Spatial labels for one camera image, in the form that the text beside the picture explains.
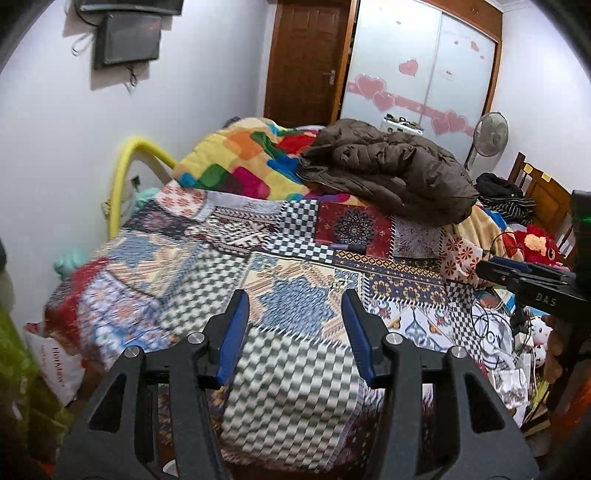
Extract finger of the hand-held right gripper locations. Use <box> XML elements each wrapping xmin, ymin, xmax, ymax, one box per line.
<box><xmin>488</xmin><ymin>257</ymin><xmax>575</xmax><ymax>280</ymax></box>
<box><xmin>475</xmin><ymin>261</ymin><xmax>573</xmax><ymax>296</ymax></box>

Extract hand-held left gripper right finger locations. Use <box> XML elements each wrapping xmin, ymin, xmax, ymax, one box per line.
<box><xmin>342</xmin><ymin>288</ymin><xmax>540</xmax><ymax>480</ymax></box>

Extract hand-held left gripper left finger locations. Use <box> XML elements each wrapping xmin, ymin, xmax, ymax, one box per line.
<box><xmin>54</xmin><ymin>288</ymin><xmax>251</xmax><ymax>480</ymax></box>

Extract person's right hand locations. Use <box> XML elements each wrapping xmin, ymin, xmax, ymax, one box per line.
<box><xmin>542</xmin><ymin>314</ymin><xmax>570</xmax><ymax>384</ymax></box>

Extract red plush toy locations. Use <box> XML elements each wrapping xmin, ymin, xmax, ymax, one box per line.
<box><xmin>503</xmin><ymin>224</ymin><xmax>571</xmax><ymax>269</ymax></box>

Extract white plush toy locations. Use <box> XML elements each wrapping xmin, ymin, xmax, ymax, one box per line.
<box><xmin>531</xmin><ymin>318</ymin><xmax>554</xmax><ymax>347</ymax></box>

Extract beige blanket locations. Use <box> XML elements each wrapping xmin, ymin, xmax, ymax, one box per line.
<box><xmin>450</xmin><ymin>203</ymin><xmax>509</xmax><ymax>278</ymax></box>

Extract patchwork printed bed cover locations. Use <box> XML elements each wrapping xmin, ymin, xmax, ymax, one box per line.
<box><xmin>44</xmin><ymin>180</ymin><xmax>490</xmax><ymax>474</ymax></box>

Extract black clothes pile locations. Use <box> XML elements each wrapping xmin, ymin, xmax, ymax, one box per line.
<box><xmin>475</xmin><ymin>173</ymin><xmax>539</xmax><ymax>224</ymax></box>

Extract wooden headboard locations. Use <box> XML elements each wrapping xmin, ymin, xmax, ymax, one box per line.
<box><xmin>508</xmin><ymin>151</ymin><xmax>578</xmax><ymax>259</ymax></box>

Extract standing fan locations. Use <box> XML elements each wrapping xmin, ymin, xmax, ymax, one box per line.
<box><xmin>464</xmin><ymin>112</ymin><xmax>509</xmax><ymax>169</ymax></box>

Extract brown padded jacket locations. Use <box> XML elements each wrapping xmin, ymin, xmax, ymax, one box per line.
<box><xmin>298</xmin><ymin>119</ymin><xmax>481</xmax><ymax>227</ymax></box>

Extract teal cloth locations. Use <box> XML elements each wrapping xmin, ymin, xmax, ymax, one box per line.
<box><xmin>53</xmin><ymin>247</ymin><xmax>93</xmax><ymax>278</ymax></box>

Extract colourful block fleece blanket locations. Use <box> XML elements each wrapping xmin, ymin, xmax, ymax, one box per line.
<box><xmin>173</xmin><ymin>117</ymin><xmax>331</xmax><ymax>201</ymax></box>

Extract white plastic bag red print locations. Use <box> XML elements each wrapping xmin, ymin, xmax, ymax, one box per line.
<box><xmin>25</xmin><ymin>323</ymin><xmax>86</xmax><ymax>407</ymax></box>

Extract white box behind bed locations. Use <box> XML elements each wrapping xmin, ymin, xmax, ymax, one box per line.
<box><xmin>379</xmin><ymin>114</ymin><xmax>426</xmax><ymax>136</ymax></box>

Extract yellow foam tube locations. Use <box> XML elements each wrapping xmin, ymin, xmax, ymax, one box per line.
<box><xmin>106</xmin><ymin>137</ymin><xmax>178</xmax><ymax>241</ymax></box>

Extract green box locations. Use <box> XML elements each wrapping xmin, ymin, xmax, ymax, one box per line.
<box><xmin>0</xmin><ymin>300</ymin><xmax>75</xmax><ymax>444</ymax></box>

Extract wardrobe with heart stickers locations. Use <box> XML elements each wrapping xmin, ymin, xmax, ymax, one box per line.
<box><xmin>339</xmin><ymin>0</ymin><xmax>504</xmax><ymax>144</ymax></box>

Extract brown wooden door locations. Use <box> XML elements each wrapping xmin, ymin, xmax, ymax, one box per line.
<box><xmin>263</xmin><ymin>0</ymin><xmax>358</xmax><ymax>127</ymax></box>

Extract tangled white cables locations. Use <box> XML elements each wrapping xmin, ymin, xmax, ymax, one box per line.
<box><xmin>471</xmin><ymin>302</ymin><xmax>515</xmax><ymax>363</ymax></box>

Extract wall-mounted black monitor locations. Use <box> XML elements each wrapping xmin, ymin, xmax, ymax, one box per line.
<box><xmin>92</xmin><ymin>11</ymin><xmax>162</xmax><ymax>70</ymax></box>

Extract dark wall shelf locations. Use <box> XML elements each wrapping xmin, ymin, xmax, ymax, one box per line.
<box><xmin>76</xmin><ymin>0</ymin><xmax>185</xmax><ymax>14</ymax></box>

